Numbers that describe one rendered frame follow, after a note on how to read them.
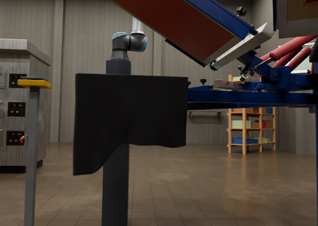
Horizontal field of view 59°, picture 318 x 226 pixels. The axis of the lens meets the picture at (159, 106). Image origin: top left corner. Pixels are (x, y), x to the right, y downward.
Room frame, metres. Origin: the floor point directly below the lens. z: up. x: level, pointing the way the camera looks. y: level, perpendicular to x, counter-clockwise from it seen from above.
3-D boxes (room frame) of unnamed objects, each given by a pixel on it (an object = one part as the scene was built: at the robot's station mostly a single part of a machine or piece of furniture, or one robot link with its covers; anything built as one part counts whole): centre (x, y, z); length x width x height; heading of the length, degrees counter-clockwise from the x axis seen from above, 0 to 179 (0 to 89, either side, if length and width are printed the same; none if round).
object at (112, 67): (2.14, 0.31, 0.60); 0.18 x 0.18 x 1.20; 4
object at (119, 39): (2.14, 0.30, 1.37); 0.13 x 0.12 x 0.14; 109
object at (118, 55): (2.14, 0.31, 1.25); 0.15 x 0.15 x 0.10
